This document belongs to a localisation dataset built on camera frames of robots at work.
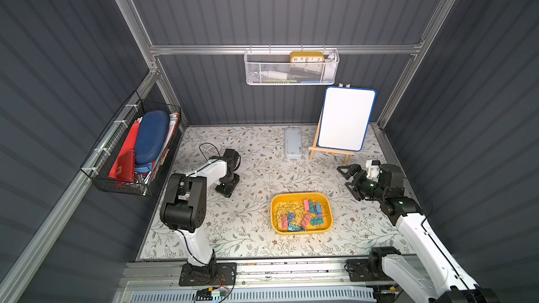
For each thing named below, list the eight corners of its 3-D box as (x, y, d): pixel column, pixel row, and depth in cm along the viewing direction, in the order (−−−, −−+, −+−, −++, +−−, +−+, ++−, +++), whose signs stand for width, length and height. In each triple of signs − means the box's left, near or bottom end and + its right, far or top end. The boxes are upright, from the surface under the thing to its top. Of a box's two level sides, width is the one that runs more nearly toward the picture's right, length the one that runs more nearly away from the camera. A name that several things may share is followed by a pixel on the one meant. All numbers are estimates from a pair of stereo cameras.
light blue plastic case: (284, 158, 108) (284, 156, 106) (283, 130, 121) (283, 127, 119) (303, 158, 107) (304, 155, 106) (300, 130, 121) (301, 127, 119)
